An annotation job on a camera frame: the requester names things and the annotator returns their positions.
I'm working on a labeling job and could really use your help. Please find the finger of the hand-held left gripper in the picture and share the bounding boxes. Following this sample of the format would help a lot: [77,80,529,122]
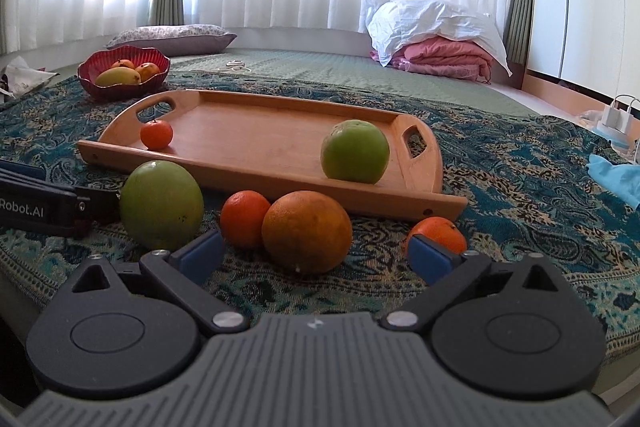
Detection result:
[0,159,47,182]
[75,187,122,239]

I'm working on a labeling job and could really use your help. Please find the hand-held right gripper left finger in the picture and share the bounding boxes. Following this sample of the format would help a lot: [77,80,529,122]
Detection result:
[66,228,251,337]

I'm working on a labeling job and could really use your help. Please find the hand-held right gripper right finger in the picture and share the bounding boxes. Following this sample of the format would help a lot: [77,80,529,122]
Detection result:
[380,234,567,335]

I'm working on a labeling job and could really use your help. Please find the small tangerine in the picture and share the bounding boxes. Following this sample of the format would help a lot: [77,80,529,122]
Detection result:
[220,190,272,250]
[139,119,174,152]
[406,216,467,255]

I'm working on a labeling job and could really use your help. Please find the green apple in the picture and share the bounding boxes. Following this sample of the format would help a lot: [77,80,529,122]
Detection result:
[320,119,390,185]
[119,160,205,252]

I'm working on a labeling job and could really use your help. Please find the brown pear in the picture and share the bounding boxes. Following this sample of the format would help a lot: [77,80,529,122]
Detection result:
[261,190,353,275]

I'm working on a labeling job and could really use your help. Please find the wooden tray with handles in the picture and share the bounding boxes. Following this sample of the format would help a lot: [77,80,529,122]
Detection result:
[77,89,468,223]

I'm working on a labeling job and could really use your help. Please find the teal paisley blanket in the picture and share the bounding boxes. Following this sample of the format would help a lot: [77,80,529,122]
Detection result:
[0,72,640,373]

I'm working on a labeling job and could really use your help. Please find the crumpled white plastic bag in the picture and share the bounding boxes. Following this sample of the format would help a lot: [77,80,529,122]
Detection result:
[0,56,58,100]

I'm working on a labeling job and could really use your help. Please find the red scalloped bowl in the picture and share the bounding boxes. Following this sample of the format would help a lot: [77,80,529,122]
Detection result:
[77,45,171,101]

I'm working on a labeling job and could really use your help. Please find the yellow-green mango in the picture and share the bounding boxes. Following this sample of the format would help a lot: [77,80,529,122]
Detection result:
[94,67,142,87]

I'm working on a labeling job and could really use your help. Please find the floral pillow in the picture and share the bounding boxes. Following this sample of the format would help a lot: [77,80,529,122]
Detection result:
[105,24,238,58]

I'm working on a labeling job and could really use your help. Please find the folded pink blanket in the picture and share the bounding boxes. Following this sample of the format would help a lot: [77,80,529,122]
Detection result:
[370,36,493,82]

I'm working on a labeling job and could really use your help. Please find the light blue cloth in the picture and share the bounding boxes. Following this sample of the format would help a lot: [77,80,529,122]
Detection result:
[586,153,640,210]

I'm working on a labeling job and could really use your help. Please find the green quilted mat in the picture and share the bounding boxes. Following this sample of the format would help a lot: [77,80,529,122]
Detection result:
[167,48,546,118]

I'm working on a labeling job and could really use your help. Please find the white power adapter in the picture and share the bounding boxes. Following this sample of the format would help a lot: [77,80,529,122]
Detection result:
[600,96,623,131]
[620,97,640,136]

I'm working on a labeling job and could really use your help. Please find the white duvet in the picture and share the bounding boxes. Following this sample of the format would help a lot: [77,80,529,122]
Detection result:
[365,0,513,76]

